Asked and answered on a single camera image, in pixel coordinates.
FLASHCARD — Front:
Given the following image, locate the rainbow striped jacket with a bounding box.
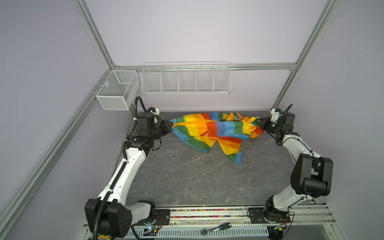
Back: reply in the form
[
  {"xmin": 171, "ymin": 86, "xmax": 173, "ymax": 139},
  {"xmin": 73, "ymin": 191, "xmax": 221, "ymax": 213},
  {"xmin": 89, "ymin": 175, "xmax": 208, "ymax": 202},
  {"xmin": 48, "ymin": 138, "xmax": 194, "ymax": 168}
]
[{"xmin": 171, "ymin": 112, "xmax": 265, "ymax": 164}]

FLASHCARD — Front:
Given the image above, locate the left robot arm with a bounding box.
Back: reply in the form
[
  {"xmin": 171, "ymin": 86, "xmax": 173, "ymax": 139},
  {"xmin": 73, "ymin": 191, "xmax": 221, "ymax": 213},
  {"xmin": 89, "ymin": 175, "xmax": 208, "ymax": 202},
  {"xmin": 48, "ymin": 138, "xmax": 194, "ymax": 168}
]
[{"xmin": 85, "ymin": 96, "xmax": 173, "ymax": 240}]

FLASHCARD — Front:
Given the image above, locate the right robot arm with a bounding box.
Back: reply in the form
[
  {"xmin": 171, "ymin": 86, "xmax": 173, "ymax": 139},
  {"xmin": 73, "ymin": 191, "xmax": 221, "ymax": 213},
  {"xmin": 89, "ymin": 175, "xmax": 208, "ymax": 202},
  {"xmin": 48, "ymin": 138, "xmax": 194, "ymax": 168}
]
[{"xmin": 259, "ymin": 105, "xmax": 334, "ymax": 223}]

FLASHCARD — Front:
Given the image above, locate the white mesh box basket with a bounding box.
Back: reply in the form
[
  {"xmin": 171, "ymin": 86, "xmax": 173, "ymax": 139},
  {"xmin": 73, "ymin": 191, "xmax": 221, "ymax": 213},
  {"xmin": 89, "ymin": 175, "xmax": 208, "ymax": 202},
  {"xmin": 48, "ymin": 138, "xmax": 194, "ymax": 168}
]
[{"xmin": 96, "ymin": 70, "xmax": 140, "ymax": 111}]

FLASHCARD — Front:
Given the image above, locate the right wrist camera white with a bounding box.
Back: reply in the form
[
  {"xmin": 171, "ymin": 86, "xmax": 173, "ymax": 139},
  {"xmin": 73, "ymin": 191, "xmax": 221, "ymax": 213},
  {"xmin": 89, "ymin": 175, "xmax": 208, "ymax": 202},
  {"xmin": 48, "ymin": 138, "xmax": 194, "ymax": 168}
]
[{"xmin": 271, "ymin": 108, "xmax": 282, "ymax": 123}]

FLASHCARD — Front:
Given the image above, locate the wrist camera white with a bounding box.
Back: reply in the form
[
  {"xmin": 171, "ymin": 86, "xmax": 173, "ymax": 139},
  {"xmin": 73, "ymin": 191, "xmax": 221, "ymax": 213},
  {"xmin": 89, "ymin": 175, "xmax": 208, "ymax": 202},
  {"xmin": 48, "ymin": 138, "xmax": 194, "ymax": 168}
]
[
  {"xmin": 148, "ymin": 107, "xmax": 160, "ymax": 116},
  {"xmin": 271, "ymin": 108, "xmax": 282, "ymax": 123}
]

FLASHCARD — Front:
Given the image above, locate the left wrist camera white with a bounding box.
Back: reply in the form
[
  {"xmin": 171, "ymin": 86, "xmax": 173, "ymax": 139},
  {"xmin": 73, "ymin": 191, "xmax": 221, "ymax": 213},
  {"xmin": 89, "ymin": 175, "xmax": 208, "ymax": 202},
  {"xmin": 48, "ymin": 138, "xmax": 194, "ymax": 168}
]
[{"xmin": 148, "ymin": 107, "xmax": 160, "ymax": 116}]

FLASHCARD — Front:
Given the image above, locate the long white wire basket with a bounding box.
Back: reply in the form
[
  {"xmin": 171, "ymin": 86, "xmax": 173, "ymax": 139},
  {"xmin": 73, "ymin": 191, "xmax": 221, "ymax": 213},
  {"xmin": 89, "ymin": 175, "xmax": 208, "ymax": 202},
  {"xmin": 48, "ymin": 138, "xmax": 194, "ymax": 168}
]
[{"xmin": 141, "ymin": 62, "xmax": 232, "ymax": 94}]

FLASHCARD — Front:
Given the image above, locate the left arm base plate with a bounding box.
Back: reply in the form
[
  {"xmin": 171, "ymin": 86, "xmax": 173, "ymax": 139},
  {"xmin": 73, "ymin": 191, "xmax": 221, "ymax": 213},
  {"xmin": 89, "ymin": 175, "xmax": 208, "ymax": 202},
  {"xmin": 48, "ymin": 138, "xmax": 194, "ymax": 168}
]
[{"xmin": 134, "ymin": 209, "xmax": 171, "ymax": 226}]

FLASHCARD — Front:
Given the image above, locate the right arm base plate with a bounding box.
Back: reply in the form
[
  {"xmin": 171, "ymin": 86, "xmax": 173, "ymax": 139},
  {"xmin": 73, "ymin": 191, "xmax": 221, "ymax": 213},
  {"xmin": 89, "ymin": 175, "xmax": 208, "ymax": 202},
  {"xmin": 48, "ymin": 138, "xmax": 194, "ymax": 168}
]
[{"xmin": 247, "ymin": 207, "xmax": 292, "ymax": 224}]

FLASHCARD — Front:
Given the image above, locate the white slotted cable duct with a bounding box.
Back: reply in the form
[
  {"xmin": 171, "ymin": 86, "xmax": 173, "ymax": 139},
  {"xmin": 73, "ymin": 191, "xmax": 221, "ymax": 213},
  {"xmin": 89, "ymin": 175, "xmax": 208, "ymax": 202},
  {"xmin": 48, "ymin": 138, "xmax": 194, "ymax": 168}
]
[{"xmin": 135, "ymin": 226, "xmax": 270, "ymax": 240}]

